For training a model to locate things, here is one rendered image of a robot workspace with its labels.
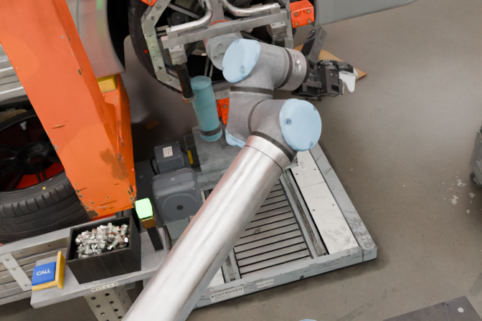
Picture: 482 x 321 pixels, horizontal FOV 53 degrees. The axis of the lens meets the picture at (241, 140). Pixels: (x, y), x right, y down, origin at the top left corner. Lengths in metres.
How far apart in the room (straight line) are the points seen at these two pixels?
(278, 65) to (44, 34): 0.63
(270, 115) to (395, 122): 1.89
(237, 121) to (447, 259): 1.35
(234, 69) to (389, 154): 1.64
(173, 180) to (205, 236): 1.12
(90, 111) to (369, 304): 1.22
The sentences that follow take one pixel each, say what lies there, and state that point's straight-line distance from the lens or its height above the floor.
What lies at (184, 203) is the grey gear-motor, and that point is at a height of 0.33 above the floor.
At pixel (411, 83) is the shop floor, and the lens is 3.03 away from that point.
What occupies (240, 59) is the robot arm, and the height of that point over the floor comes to 1.19.
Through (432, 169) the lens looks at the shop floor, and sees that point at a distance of 2.46.
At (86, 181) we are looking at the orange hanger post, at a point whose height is 0.69.
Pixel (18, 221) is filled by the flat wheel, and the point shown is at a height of 0.42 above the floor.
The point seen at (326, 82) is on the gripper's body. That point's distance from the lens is 1.10.
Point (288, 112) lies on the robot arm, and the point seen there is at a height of 1.17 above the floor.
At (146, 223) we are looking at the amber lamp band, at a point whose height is 0.60.
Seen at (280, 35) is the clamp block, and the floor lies 0.92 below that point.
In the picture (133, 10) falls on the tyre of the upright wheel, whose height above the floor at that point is 0.99.
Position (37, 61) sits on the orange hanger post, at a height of 1.12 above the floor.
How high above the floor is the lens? 1.67
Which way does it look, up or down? 39 degrees down
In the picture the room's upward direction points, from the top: 11 degrees counter-clockwise
